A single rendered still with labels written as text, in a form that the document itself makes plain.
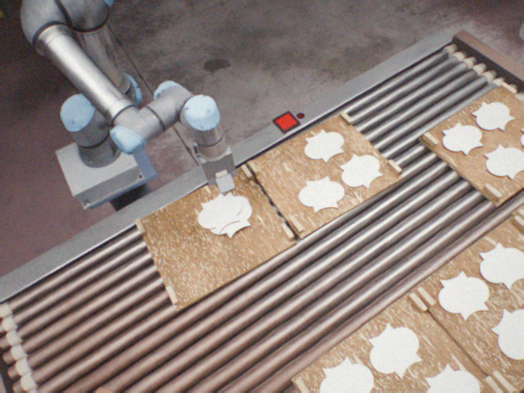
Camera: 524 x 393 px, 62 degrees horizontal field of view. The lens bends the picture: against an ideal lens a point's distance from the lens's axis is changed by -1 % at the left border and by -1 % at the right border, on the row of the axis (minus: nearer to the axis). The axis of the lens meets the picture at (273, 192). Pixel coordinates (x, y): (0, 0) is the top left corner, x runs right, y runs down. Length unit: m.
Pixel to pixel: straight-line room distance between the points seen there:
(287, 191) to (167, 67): 2.18
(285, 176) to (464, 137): 0.64
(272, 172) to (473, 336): 0.78
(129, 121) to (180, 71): 2.34
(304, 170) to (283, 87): 1.68
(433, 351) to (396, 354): 0.10
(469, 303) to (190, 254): 0.82
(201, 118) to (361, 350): 0.73
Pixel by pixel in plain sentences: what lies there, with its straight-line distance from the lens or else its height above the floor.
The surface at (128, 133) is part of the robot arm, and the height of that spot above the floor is 1.42.
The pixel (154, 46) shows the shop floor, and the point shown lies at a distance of 3.71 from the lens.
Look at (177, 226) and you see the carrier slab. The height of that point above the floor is 0.94.
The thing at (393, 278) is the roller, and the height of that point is 0.92.
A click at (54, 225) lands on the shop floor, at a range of 2.89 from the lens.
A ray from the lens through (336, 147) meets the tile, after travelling 1.57.
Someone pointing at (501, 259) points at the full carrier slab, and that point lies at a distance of 1.45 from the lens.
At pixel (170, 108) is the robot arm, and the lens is 1.11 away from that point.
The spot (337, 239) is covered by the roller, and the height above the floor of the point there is 0.92.
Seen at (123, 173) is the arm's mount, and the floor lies 0.95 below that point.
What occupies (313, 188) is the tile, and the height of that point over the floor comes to 0.94.
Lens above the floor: 2.17
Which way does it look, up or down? 57 degrees down
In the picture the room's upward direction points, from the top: 8 degrees counter-clockwise
